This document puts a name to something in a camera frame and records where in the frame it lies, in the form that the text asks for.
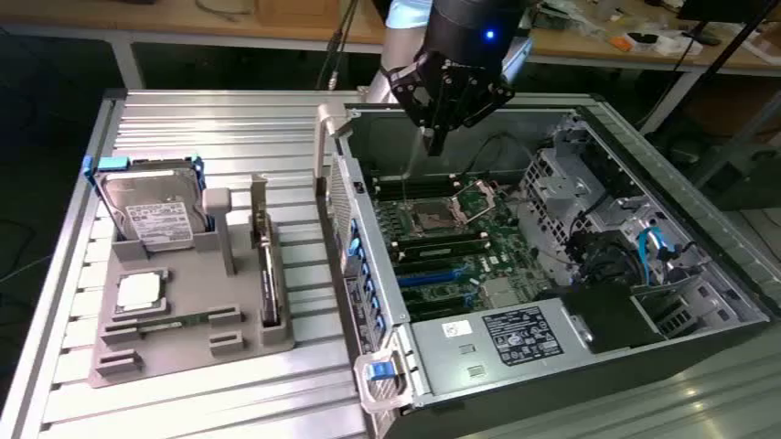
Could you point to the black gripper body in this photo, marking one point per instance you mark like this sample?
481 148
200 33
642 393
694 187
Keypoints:
470 27

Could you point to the black graphics card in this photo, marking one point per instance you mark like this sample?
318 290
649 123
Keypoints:
266 256

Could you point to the plain grey corner clamp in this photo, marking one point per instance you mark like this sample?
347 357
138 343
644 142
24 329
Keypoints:
334 120

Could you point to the cluttered wooden desk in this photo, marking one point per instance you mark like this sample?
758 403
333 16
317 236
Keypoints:
604 55

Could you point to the metal socket cover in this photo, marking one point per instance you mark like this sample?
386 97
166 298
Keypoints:
475 201

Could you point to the metal disk bay cage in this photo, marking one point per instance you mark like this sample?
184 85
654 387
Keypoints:
561 192

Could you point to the CPU socket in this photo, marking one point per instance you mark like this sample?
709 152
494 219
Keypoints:
430 215

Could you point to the orange and white plastic parts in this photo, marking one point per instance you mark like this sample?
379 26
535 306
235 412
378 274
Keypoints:
672 46

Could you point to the black RAM stick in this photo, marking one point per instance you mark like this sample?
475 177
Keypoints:
439 249

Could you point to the green motherboard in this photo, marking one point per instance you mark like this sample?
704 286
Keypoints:
506 256

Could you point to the black monitor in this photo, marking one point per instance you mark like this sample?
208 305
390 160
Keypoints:
701 9

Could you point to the blue expansion slot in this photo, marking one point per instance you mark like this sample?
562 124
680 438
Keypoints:
427 278

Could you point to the black stand pole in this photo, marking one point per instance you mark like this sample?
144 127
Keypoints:
730 46

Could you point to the silver chipset heatsink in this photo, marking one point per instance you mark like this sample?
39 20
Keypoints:
499 293

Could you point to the long wooden desk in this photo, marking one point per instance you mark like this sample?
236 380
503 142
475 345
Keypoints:
152 27

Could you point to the hard disk in blue caddy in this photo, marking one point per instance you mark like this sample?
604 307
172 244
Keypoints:
152 201

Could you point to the black plastic shroud box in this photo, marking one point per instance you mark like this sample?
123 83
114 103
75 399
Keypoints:
610 320

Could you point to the grey power supply unit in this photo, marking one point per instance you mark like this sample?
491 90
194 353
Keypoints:
439 356

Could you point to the open black PC case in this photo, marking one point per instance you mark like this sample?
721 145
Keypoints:
610 366

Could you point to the silver CPU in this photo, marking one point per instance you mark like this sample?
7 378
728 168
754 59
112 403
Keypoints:
140 292

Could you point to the green RAM stick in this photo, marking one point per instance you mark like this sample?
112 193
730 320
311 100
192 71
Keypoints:
171 319

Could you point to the grey clamp with blue latch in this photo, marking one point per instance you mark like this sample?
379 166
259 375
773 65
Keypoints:
381 393

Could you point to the grey parts rack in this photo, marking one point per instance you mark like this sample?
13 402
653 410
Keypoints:
183 352

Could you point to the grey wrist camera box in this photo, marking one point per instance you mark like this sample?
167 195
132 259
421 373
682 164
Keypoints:
518 59

